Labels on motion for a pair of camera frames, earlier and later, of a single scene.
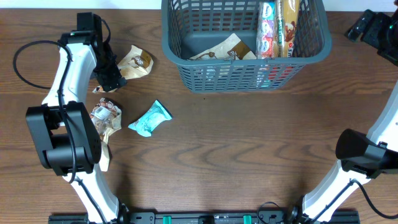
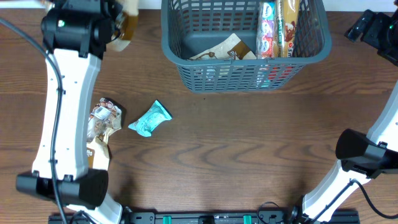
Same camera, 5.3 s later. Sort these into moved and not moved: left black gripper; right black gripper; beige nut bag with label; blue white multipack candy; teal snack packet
Moved: left black gripper
Not moved: right black gripper; blue white multipack candy; beige nut bag with label; teal snack packet
